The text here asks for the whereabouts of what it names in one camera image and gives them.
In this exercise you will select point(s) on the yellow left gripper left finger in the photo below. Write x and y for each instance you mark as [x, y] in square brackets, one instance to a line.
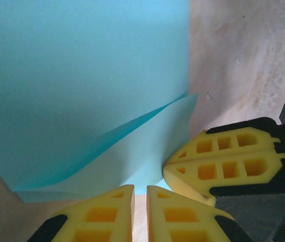
[102, 219]

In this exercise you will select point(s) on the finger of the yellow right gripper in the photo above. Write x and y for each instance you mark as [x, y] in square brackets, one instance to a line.
[213, 148]
[190, 181]

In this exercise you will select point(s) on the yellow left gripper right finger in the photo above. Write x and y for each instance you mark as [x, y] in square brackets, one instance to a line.
[182, 219]

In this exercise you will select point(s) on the light blue paper sheet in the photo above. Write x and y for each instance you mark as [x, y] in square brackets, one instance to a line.
[82, 63]

